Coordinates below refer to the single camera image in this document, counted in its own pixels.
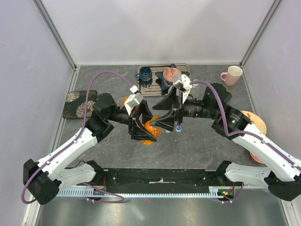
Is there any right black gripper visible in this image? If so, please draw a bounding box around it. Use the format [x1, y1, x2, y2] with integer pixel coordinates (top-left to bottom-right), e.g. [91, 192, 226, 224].
[150, 84, 219, 132]

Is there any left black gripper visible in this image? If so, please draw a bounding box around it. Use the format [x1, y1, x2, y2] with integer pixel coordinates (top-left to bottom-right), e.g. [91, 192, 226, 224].
[107, 99, 157, 141]

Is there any orange juice bottle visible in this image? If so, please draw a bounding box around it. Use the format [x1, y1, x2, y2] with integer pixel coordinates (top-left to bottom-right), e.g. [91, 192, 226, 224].
[141, 115, 162, 145]
[122, 97, 128, 107]

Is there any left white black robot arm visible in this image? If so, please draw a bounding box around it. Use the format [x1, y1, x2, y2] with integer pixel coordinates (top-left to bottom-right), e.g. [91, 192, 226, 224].
[23, 92, 157, 205]

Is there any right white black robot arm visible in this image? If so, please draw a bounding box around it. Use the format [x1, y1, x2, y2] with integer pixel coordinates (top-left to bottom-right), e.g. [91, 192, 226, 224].
[152, 81, 301, 201]

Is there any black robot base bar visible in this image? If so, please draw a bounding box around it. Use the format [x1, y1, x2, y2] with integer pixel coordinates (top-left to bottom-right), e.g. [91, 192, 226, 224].
[99, 168, 232, 194]

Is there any blue star shaped dish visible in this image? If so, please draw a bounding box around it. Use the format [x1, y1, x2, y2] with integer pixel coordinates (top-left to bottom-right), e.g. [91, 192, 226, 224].
[155, 64, 190, 90]

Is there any silver metal tray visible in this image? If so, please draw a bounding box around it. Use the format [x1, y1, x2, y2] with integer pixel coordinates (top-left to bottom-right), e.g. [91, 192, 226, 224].
[136, 64, 192, 97]

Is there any red patterned small bowl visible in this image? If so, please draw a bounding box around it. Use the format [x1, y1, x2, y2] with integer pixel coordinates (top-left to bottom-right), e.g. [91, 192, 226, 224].
[163, 67, 182, 83]

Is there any dark blue ceramic mug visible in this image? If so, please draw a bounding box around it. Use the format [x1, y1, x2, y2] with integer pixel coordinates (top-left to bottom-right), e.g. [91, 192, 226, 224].
[135, 66, 152, 81]

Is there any black floral square plate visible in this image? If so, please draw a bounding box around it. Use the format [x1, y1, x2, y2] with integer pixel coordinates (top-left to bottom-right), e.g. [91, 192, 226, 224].
[63, 90, 97, 119]

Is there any pink ceramic mug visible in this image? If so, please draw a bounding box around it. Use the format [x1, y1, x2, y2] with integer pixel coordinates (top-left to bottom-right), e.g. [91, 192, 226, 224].
[220, 65, 243, 87]

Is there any beige bird painted plate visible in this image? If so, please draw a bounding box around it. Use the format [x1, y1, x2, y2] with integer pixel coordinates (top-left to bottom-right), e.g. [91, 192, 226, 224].
[241, 110, 267, 135]

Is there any red floral small bowl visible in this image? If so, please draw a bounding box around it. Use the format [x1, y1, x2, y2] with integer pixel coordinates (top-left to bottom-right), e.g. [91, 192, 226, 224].
[249, 152, 264, 164]

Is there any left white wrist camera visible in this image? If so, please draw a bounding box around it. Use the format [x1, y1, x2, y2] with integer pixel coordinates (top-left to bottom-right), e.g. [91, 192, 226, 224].
[124, 85, 143, 116]

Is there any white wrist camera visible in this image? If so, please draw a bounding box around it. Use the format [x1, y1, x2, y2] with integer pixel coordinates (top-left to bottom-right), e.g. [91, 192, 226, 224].
[124, 85, 143, 116]
[173, 73, 196, 104]

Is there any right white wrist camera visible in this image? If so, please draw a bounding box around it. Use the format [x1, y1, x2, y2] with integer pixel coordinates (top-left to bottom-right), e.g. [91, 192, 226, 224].
[173, 73, 196, 104]

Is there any white slotted cable duct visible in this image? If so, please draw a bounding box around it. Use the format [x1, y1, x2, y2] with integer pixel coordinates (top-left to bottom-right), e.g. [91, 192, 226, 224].
[57, 187, 223, 198]

